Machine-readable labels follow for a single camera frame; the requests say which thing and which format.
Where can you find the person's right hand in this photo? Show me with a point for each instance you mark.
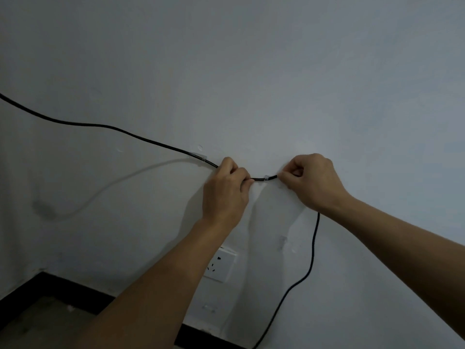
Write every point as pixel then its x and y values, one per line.
pixel 316 185

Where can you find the person's left hand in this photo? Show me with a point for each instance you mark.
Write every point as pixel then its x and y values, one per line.
pixel 222 194

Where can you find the person's right thumb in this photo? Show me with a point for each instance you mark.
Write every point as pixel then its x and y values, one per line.
pixel 290 180

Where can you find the person's left thumb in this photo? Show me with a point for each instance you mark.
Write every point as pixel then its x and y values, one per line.
pixel 247 185

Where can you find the person's left forearm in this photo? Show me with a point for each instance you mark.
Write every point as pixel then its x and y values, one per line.
pixel 163 287

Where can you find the person's right forearm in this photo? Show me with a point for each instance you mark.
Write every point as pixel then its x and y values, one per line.
pixel 407 250

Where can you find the black skirting board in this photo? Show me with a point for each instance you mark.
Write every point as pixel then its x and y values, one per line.
pixel 54 287

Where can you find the white wall socket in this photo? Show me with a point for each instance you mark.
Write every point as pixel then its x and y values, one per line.
pixel 219 264

